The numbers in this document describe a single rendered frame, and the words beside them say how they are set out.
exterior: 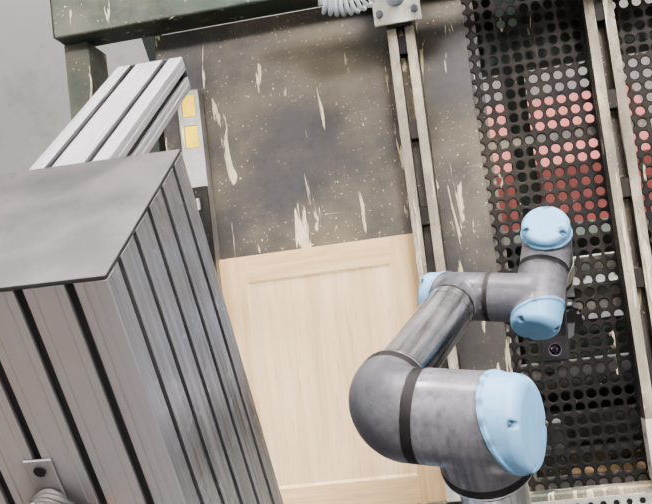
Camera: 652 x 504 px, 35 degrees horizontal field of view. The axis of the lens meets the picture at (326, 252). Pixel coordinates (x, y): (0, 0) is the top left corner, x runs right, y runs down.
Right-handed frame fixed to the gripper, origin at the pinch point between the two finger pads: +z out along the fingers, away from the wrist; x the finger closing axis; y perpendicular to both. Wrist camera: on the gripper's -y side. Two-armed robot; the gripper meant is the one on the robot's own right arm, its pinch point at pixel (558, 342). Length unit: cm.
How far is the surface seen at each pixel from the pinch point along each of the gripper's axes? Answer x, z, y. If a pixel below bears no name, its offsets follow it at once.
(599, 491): -4.8, 39.3, -13.6
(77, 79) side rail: 99, -11, 72
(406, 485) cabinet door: 34, 39, -10
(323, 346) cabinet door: 49, 24, 17
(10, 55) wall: 250, 162, 273
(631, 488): -11.1, 39.5, -13.4
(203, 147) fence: 72, 0, 56
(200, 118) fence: 72, -3, 62
